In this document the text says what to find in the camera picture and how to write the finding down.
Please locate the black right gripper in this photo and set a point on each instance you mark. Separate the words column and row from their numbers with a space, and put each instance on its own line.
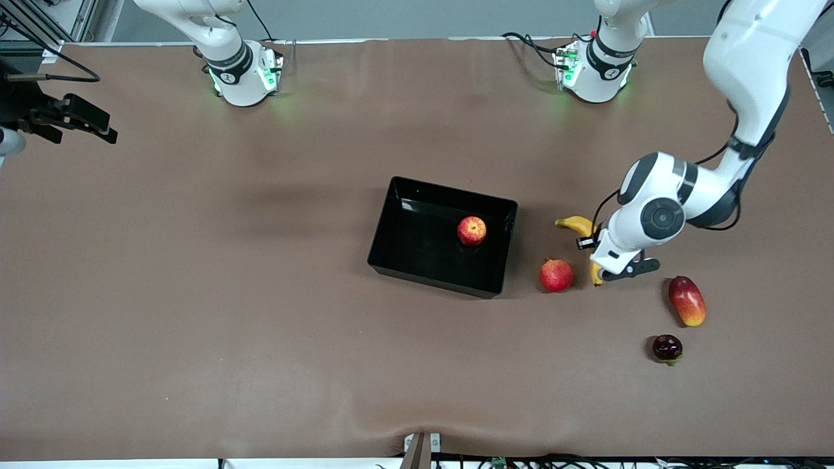
column 19, row 102

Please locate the yellow banana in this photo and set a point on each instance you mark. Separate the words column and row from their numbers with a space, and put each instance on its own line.
column 573, row 225

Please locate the red yellow apple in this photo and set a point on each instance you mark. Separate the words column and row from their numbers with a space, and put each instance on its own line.
column 472, row 230

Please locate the black plastic box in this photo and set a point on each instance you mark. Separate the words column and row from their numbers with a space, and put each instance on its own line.
column 423, row 254

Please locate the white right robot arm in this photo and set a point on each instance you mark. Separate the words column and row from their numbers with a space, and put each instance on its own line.
column 241, row 85

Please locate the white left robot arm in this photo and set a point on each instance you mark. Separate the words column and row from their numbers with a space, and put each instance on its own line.
column 749, row 65

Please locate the red pomegranate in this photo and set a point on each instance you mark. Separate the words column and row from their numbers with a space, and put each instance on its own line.
column 556, row 276

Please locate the red yellow mango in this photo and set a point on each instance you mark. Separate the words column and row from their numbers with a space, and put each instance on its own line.
column 687, row 301

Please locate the dark purple mangosteen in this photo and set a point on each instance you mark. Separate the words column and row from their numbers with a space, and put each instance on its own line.
column 667, row 347

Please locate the brown table mat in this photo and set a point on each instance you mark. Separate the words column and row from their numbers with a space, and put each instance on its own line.
column 391, row 130

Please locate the aluminium frame profile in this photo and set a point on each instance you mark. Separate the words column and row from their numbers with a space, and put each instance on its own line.
column 78, row 19

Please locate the metal table clamp bracket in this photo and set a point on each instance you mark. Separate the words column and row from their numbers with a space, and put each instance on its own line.
column 420, row 449

